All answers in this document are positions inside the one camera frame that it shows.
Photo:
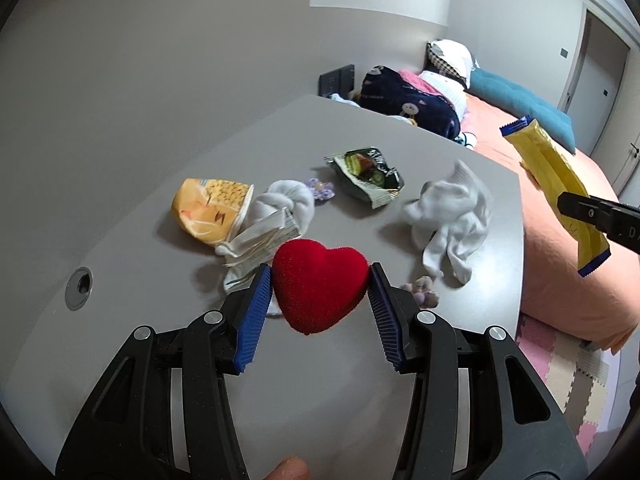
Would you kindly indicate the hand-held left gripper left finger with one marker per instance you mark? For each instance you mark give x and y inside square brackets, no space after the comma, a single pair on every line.
[254,310]

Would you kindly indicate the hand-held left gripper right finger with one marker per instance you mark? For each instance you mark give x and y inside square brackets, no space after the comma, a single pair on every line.
[385,315]

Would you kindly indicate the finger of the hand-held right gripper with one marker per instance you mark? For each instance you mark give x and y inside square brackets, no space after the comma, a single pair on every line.
[605,217]

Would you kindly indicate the red heart-shaped box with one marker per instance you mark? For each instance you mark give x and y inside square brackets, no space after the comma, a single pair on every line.
[320,285]

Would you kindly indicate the yellow snack packet blue ends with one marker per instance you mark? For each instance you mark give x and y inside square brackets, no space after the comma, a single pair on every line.
[545,160]

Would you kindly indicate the person's left hand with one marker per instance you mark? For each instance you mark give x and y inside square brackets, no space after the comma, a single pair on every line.
[289,470]

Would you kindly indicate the silver crumpled wrapper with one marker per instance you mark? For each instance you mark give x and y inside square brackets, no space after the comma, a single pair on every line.
[260,242]

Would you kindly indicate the bed with orange sheet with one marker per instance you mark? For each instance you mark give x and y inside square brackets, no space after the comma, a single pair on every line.
[555,270]

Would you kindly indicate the yellow crumpled snack bag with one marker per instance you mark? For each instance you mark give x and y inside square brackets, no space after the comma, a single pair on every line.
[207,207]

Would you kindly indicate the rolled white sock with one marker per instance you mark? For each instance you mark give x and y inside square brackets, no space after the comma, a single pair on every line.
[292,202]

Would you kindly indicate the crumpled white socks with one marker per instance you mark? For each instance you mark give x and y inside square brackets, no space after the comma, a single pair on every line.
[455,215]

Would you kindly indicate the grey door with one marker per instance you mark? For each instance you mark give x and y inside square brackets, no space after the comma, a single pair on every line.
[597,85]

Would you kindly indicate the green snack wrapper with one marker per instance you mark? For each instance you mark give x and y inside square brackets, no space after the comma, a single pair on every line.
[367,172]

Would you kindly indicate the teal cushion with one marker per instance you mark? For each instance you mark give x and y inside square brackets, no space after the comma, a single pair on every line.
[520,97]

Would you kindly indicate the pastel foam floor mat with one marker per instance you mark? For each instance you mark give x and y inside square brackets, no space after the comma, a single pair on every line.
[565,375]

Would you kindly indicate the white patterned cloth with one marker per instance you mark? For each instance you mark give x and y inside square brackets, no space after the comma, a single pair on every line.
[445,90]

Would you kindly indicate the navy printed blanket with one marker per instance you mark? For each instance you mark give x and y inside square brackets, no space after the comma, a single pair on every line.
[400,100]

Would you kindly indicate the white chequered pillow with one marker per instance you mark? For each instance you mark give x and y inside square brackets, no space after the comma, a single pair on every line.
[452,57]

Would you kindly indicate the pink cloth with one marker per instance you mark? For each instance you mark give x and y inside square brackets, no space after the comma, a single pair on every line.
[412,80]

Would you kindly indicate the black wall panel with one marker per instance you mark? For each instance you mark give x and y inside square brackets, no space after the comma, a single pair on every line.
[337,80]

